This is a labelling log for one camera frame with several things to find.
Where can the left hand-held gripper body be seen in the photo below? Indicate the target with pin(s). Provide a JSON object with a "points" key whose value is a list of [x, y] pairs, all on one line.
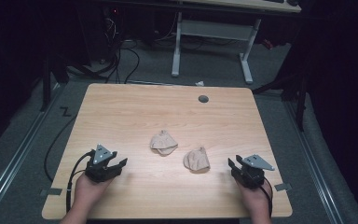
{"points": [[99, 169]]}

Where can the silver floor rail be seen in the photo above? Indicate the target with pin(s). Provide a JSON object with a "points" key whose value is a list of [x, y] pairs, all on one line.
{"points": [[310, 158], [15, 155]]}

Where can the white crumpled paper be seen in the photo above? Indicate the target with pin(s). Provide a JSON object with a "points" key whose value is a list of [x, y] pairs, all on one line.
{"points": [[200, 83]]}

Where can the person's left hand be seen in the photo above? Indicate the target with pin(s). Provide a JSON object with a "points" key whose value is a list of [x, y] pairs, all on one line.
{"points": [[90, 189]]}

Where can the beige sock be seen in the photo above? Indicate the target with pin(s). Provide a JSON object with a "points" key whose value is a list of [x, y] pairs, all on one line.
{"points": [[163, 143], [196, 159]]}

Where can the black keyboard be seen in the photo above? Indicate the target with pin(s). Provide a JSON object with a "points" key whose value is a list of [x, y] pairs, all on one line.
{"points": [[274, 1]]}

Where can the black computer mouse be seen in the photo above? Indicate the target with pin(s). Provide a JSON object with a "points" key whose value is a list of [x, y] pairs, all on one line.
{"points": [[292, 2]]}

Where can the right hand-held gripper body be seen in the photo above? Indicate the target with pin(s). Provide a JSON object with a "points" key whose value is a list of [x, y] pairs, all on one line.
{"points": [[251, 174]]}

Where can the black metal stand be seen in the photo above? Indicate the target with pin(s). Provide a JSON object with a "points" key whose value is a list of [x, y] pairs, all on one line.
{"points": [[47, 81], [298, 93]]}

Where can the grey tape strip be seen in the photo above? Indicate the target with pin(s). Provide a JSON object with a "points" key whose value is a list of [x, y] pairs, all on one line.
{"points": [[283, 187], [53, 191]]}

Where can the person's right hand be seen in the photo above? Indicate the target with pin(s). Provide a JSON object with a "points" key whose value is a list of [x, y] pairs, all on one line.
{"points": [[254, 199]]}

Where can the white-framed wooden desk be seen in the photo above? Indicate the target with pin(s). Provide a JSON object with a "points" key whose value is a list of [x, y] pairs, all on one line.
{"points": [[217, 29]]}

